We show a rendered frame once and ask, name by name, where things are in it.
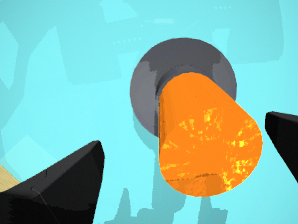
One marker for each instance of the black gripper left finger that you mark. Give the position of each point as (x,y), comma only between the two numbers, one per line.
(64,193)

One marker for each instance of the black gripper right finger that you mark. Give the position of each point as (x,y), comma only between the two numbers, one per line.
(282,129)

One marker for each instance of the grey round pedestal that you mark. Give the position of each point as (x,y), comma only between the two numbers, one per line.
(169,59)

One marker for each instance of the orange knob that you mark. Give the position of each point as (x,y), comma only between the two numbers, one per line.
(207,144)

